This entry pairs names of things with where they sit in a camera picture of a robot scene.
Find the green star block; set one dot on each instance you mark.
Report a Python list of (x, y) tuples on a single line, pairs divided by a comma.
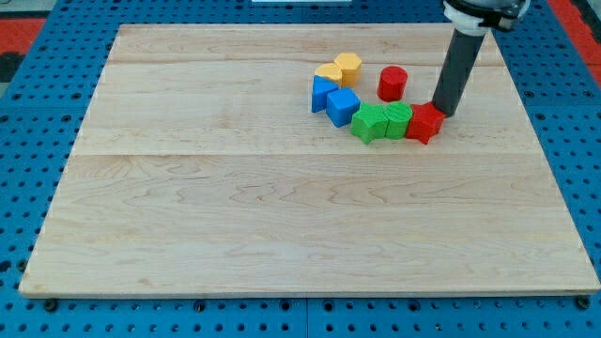
[(369, 122)]

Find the yellow hexagon block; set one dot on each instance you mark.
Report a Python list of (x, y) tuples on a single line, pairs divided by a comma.
[(351, 67)]

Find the blue triangle block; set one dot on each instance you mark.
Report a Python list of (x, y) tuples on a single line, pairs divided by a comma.
[(321, 88)]

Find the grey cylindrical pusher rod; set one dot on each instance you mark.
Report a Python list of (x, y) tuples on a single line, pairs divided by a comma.
[(455, 72)]

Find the light wooden board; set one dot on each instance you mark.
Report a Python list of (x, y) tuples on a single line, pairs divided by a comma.
[(201, 172)]

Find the red cylinder block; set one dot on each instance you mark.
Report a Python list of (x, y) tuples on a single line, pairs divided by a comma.
[(392, 83)]

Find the yellow heart block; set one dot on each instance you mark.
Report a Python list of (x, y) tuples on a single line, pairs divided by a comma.
[(330, 71)]

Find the green cylinder block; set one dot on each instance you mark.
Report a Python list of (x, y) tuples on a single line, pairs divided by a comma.
[(399, 115)]

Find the blue cube block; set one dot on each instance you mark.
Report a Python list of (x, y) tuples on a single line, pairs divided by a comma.
[(341, 105)]

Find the red star block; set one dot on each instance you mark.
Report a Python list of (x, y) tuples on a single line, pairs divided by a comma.
[(425, 123)]

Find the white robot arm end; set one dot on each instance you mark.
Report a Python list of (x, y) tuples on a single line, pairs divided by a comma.
[(475, 17)]

